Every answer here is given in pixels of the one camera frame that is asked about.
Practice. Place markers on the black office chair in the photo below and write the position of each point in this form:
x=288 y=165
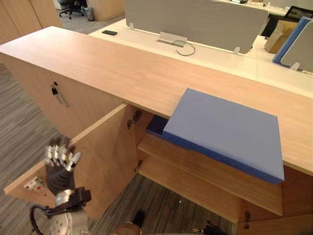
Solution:
x=71 y=6

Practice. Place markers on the white divider bracket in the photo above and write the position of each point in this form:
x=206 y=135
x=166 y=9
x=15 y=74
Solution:
x=295 y=66
x=131 y=26
x=236 y=51

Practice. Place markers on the low wooden office cabinet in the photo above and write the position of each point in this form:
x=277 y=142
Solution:
x=137 y=73

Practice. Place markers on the blue grey divider screen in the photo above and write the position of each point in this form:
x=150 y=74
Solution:
x=296 y=46

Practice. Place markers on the white door lock latch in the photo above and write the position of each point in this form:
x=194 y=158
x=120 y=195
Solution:
x=35 y=184

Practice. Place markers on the white office desk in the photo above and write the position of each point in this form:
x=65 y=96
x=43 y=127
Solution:
x=220 y=61

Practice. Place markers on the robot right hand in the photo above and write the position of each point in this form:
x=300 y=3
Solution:
x=213 y=230

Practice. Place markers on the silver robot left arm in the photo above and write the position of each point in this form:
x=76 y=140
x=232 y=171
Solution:
x=66 y=215

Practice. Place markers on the wooden background cabinet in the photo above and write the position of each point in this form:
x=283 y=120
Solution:
x=105 y=8

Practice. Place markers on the large blue folder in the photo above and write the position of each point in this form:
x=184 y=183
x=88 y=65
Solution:
x=225 y=132

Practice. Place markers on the tall wooden cupboard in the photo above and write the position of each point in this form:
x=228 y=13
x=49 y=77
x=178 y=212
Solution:
x=22 y=17

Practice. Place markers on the metal door hinge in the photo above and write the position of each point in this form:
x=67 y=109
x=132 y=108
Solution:
x=139 y=166
x=247 y=220
x=134 y=119

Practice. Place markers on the grey desk divider screen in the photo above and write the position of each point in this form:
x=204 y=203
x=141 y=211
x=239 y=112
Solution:
x=195 y=22

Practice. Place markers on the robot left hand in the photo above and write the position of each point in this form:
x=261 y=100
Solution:
x=56 y=176

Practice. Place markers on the brown cardboard box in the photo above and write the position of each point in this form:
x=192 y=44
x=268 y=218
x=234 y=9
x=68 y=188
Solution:
x=278 y=36

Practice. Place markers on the black smartphone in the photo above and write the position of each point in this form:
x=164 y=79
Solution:
x=109 y=32

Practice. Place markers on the grey waste bin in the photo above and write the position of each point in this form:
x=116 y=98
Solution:
x=90 y=14

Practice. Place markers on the black cabinet key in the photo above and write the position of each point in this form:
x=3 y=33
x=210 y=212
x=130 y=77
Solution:
x=54 y=90

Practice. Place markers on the wooden cabinet door with latch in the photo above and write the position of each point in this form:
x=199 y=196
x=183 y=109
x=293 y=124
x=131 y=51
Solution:
x=102 y=156

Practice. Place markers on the wooden cabinet shelf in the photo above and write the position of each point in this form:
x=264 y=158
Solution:
x=195 y=171

